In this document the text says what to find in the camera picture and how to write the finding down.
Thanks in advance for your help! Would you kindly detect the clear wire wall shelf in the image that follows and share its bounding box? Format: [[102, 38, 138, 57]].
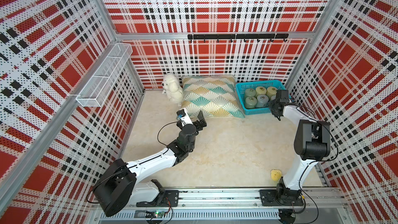
[[76, 43, 132, 107]]

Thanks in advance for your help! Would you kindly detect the white plush toy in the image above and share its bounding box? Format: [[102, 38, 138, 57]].
[[162, 74, 183, 106]]

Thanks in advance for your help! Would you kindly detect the fan-patterned cushion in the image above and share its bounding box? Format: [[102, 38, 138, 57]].
[[182, 75, 245, 119]]

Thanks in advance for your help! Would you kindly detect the pale yellow tea canister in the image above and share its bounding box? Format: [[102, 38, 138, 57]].
[[266, 86, 278, 98]]

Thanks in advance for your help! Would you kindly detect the teal plastic basket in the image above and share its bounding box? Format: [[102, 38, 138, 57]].
[[236, 80, 286, 115]]

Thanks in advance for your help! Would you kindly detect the green circuit board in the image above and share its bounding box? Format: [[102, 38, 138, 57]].
[[145, 211, 168, 219]]

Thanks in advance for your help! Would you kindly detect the metal base rail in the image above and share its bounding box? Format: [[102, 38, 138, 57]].
[[88, 187, 355, 224]]

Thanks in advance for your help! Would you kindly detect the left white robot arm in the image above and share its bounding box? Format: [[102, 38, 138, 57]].
[[92, 108, 207, 217]]

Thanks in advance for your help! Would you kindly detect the olive green tea canister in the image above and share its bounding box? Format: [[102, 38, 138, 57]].
[[244, 97, 258, 110]]

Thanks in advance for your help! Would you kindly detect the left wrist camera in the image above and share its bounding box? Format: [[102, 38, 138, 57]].
[[177, 108, 193, 128]]

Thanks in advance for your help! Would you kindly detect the yellow-green tea canister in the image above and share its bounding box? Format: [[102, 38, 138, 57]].
[[256, 86, 267, 96]]

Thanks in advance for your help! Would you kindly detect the black wall hook rail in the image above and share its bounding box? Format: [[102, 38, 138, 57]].
[[187, 33, 289, 41]]

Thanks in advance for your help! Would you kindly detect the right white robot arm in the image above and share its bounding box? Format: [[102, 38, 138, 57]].
[[260, 90, 332, 206]]

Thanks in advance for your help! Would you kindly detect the yellow sponge toy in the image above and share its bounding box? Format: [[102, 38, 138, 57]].
[[270, 169, 283, 181]]

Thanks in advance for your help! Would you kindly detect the dark green tea canister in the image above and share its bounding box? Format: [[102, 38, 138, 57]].
[[244, 88, 257, 98]]

